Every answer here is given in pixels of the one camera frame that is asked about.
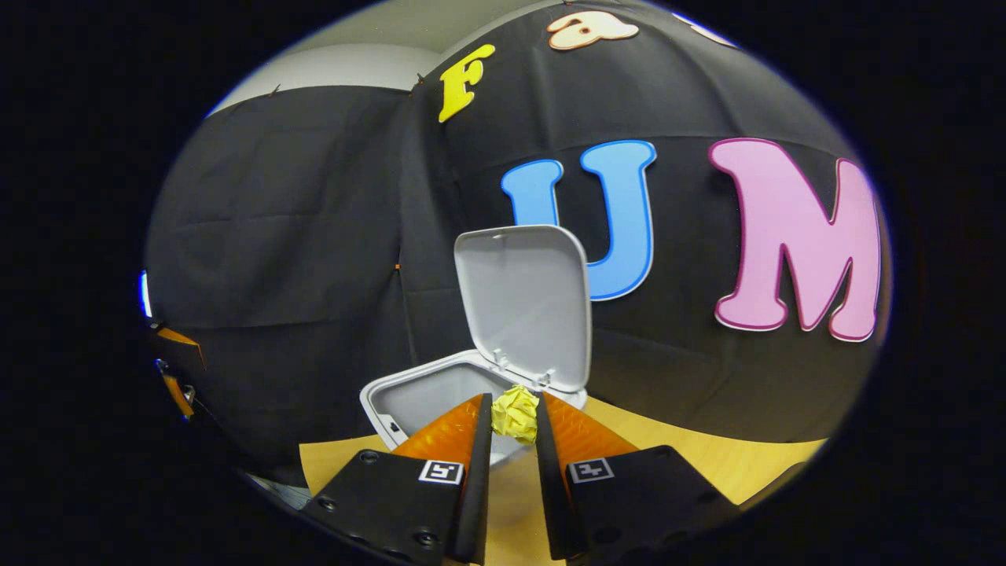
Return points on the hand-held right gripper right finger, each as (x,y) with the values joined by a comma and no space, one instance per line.
(548,487)

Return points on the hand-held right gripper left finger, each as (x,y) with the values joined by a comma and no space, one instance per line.
(478,487)

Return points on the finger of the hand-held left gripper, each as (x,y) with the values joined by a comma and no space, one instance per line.
(179,336)
(177,393)

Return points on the yellow paper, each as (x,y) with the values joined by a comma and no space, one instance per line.
(515,417)

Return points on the white desktop garbage bin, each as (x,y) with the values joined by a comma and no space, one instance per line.
(526,306)

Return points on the wooden desktop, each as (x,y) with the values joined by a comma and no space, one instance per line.
(707,464)

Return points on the black backdrop cloth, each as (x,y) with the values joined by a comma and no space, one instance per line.
(314,236)

